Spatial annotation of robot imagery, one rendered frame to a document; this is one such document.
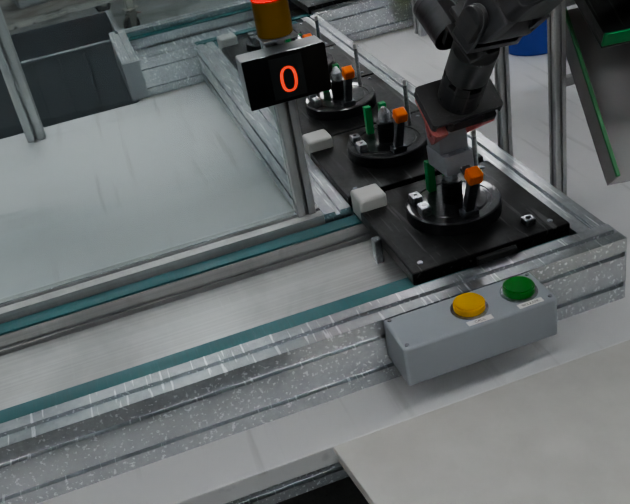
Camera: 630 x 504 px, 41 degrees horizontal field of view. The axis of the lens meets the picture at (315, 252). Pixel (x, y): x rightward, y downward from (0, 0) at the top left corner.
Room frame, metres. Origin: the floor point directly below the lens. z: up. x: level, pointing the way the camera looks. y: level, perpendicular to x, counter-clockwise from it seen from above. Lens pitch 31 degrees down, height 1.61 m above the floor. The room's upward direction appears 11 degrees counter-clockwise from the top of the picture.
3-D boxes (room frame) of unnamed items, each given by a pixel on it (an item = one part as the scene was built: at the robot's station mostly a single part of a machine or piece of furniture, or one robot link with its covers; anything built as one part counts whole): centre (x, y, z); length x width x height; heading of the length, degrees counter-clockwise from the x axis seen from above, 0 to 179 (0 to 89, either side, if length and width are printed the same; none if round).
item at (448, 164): (1.09, -0.21, 1.08); 0.08 x 0.04 x 0.07; 13
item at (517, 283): (0.87, -0.25, 0.96); 0.04 x 0.04 x 0.02
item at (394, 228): (1.08, -0.21, 0.96); 0.24 x 0.24 x 0.02; 13
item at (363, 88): (1.57, -0.11, 1.01); 0.24 x 0.24 x 0.13; 13
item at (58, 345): (1.04, 0.08, 0.91); 0.84 x 0.28 x 0.10; 103
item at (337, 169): (1.33, -0.16, 1.01); 0.24 x 0.24 x 0.13; 13
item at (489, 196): (1.08, -0.21, 0.98); 0.14 x 0.14 x 0.02
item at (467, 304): (0.86, -0.18, 0.96); 0.04 x 0.04 x 0.02
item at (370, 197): (1.16, -0.10, 0.97); 0.05 x 0.05 x 0.04; 13
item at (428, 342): (0.86, -0.18, 0.93); 0.21 x 0.07 x 0.06; 103
